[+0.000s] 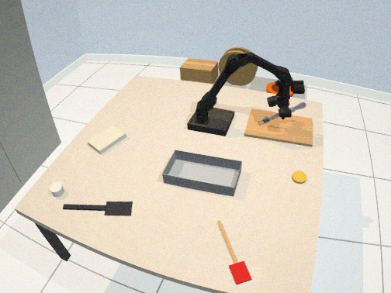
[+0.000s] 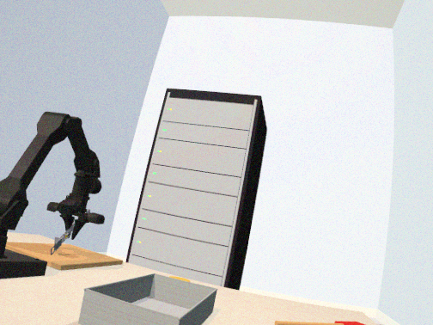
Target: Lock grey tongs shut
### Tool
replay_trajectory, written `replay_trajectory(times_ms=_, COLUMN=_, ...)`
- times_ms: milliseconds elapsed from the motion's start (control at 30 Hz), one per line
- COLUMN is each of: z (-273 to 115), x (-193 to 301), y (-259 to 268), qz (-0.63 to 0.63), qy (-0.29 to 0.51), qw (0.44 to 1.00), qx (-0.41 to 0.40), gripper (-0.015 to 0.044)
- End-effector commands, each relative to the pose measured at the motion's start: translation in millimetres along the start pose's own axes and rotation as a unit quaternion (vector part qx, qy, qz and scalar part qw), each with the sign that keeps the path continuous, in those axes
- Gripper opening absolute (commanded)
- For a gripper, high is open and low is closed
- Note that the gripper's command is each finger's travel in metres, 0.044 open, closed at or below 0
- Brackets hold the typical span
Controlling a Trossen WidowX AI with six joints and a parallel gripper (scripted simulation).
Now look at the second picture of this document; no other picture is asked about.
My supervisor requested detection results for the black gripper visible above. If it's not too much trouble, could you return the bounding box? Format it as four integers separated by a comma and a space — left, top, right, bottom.
47, 190, 105, 240

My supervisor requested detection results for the light brown wooden board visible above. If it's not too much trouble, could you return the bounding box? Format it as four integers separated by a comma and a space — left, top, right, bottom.
5, 242, 123, 270

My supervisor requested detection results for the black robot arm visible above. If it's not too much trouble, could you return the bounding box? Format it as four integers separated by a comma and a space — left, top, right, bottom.
0, 112, 101, 259

